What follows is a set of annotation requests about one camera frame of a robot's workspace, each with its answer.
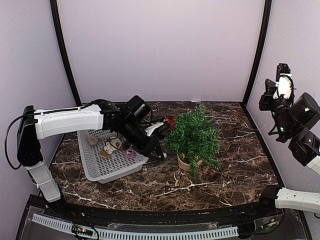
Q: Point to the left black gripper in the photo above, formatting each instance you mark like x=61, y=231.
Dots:
x=153, y=143

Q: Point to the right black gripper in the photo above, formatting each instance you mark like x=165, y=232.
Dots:
x=270, y=87

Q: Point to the red floral plate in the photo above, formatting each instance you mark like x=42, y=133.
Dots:
x=172, y=123

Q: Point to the small potted christmas tree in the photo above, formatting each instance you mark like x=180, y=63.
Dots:
x=194, y=139

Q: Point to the white plastic basket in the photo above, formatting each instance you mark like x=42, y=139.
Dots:
x=104, y=170

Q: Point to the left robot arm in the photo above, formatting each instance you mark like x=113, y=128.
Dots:
x=99, y=114

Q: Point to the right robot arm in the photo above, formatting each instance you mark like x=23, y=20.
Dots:
x=293, y=120

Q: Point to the pink ball ornament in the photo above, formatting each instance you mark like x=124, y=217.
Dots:
x=130, y=153

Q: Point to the brown pine cone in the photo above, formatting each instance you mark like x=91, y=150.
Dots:
x=125, y=145

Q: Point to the knit doll ornament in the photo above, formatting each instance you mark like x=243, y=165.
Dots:
x=111, y=146

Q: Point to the beige fluffy ornament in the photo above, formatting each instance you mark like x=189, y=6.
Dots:
x=91, y=140

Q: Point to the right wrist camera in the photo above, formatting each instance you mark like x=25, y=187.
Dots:
x=284, y=85

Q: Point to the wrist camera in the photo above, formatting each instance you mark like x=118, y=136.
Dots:
x=284, y=85
x=158, y=127

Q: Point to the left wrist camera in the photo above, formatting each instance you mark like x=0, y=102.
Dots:
x=158, y=127

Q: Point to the right black frame post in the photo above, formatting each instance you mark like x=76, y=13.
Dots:
x=259, y=51

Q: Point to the white cable duct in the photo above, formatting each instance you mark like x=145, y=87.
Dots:
x=117, y=231

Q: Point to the black front rail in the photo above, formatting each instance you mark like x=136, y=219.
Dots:
x=236, y=215

